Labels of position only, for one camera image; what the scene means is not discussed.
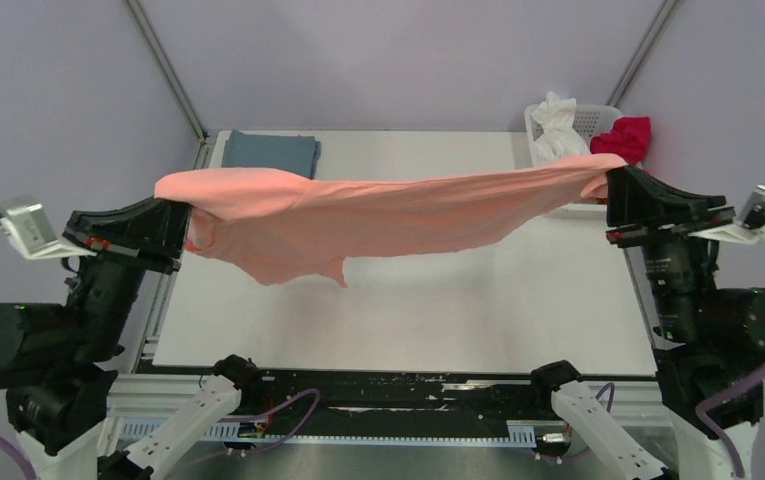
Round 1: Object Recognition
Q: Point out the left aluminium frame post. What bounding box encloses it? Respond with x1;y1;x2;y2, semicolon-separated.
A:
122;0;208;144

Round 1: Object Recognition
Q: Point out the folded blue-grey t shirt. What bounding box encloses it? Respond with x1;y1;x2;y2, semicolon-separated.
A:
221;131;322;179

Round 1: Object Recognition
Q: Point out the pink t shirt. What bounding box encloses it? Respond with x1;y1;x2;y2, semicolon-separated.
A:
154;154;624;286

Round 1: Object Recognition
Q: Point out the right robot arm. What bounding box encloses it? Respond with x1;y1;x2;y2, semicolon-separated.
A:
528;166;765;479

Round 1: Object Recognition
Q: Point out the aluminium front rail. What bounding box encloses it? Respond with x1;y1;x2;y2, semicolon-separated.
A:
108;370;671;428

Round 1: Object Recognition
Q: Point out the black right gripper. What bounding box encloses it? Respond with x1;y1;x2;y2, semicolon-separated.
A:
598;153;727;334

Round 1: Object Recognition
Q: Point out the crumpled white t shirt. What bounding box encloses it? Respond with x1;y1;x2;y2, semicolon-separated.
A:
528;91;590;166

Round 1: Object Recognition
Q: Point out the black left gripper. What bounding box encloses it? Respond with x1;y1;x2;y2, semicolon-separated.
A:
68;176;201;356

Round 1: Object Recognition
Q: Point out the slotted white cable duct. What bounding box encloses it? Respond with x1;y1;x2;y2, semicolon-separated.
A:
120;421;537;446

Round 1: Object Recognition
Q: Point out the right aluminium frame post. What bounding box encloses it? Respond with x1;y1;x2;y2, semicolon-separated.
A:
606;0;682;109

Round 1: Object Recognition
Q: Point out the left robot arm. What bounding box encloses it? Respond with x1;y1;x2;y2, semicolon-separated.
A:
0;196;264;479

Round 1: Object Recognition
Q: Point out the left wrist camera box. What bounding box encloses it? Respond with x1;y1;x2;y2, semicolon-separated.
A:
0;195;95;260

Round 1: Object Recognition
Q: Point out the white plastic basket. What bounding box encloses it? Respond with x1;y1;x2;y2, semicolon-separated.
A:
524;101;624;192

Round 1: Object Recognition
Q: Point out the crumpled red t shirt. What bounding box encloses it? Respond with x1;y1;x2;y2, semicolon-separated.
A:
590;117;652;165

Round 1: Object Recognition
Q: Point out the aluminium frame post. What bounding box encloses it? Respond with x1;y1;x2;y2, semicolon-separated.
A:
122;0;208;144
606;0;682;109

